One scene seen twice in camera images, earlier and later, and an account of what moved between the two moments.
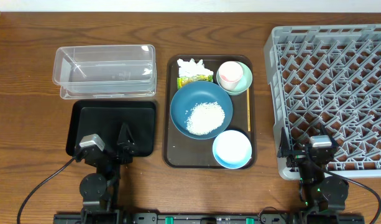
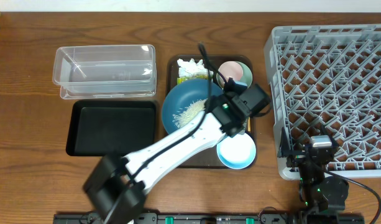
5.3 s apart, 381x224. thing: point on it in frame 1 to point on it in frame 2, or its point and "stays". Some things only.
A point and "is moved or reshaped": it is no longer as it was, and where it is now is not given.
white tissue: x=192 y=68 stays
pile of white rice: x=205 y=117 is moved or reshaped
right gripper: x=297 y=155 stays
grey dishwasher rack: x=332 y=78 stays
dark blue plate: x=201 y=111 is moved or reshaped
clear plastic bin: x=105 y=71 stays
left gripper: x=127 y=154 to x=240 y=128
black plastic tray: x=106 y=118 stays
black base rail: x=265 y=217 stays
